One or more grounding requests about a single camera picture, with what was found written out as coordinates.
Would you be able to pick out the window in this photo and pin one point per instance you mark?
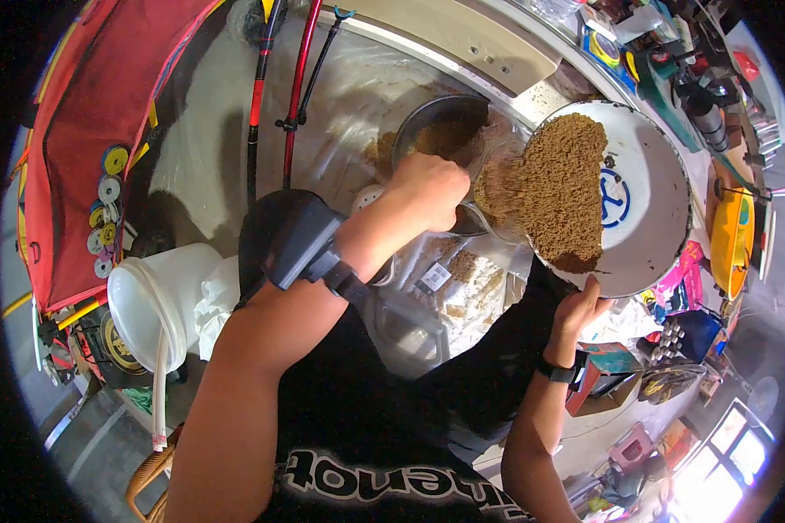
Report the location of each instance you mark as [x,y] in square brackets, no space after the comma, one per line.
[726,464]

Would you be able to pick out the metal bowl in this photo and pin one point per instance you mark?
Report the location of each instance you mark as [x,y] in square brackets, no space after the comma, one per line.
[441,127]

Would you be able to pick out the person's left fingers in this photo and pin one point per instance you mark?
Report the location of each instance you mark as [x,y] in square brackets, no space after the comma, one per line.
[454,193]

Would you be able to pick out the clear plastic feed bag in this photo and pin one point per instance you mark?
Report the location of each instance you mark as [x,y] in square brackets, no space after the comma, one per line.
[471,294]

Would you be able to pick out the cluttered shelf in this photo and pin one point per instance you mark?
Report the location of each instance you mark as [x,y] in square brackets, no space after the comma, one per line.
[687,72]

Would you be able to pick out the row of round line spools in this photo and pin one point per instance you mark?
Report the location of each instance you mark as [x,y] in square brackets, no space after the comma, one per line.
[108,209]

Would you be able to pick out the white enamel basin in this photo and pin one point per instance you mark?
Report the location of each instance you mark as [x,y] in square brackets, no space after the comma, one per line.
[647,196]

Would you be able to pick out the black wrist band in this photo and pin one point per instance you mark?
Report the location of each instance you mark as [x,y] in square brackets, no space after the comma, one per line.
[557,372]
[301,245]

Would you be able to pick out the yellow plastic tub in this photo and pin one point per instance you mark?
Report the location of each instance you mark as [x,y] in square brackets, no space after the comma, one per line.
[731,242]

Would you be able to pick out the person's right fingers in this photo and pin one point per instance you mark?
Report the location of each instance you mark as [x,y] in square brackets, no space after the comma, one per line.
[592,304]

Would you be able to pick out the person's left hand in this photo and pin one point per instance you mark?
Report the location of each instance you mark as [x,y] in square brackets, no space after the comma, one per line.
[425,189]

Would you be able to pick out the white crumpled cloth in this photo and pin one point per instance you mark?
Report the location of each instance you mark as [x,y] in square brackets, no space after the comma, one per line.
[214,307]

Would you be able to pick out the cardboard box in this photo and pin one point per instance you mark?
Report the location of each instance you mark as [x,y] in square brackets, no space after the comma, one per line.
[605,382]

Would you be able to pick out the white perforated ball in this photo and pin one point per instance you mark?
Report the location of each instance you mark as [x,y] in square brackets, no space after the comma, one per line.
[366,196]

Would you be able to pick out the person's right hand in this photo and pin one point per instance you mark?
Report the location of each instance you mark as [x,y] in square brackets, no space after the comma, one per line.
[572,327]

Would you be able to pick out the pink bag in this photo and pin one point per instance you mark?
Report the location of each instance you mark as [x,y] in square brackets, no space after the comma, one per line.
[680,281]

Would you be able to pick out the person's body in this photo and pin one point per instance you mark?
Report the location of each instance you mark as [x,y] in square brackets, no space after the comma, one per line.
[366,444]

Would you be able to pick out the clear plastic container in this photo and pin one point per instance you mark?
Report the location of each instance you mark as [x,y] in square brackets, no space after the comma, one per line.
[497,163]

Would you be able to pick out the black box with gold emblem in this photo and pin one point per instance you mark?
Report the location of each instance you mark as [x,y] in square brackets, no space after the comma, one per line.
[114,346]

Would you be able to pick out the white plastic bucket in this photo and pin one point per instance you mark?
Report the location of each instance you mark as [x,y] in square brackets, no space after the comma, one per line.
[154,301]

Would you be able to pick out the heap of brown feed pellets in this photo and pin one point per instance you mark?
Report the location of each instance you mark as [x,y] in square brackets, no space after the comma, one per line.
[556,189]

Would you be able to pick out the wicker chair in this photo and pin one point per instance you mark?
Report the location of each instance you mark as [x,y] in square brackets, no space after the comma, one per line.
[145,480]

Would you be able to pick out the red fabric tackle bag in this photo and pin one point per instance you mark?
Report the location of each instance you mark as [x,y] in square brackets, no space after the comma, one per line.
[85,131]

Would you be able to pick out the blue box of bottles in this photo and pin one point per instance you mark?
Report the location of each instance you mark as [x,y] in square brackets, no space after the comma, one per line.
[690,333]

